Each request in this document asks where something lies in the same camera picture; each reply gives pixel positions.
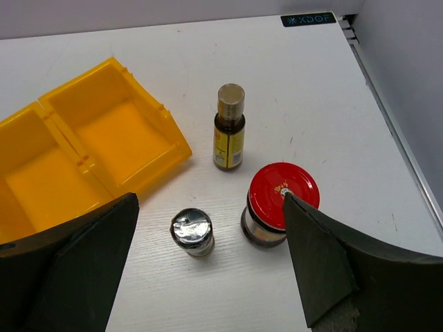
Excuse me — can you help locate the silver-top pepper shaker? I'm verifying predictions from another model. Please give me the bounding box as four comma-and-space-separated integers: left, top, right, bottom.
170, 207, 215, 259

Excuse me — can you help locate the aluminium table frame rail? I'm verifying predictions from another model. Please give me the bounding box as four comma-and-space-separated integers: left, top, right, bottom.
338, 15, 442, 237

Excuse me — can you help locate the small beige-cap oil bottle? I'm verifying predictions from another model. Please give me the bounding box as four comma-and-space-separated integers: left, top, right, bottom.
213, 83, 246, 171

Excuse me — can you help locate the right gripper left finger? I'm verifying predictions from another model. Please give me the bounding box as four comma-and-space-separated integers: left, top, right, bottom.
1, 193, 139, 331

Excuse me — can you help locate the yellow three-compartment bin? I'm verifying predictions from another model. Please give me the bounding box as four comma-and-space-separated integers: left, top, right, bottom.
1, 58, 192, 243

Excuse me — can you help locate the right XDOF logo sticker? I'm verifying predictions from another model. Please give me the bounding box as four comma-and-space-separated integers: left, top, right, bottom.
280, 12, 336, 28

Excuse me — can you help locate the red-lid chili sauce jar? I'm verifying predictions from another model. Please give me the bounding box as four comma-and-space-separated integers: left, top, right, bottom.
240, 162, 320, 248

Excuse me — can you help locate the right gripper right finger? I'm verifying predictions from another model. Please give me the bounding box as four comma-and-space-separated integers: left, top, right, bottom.
283, 194, 442, 331

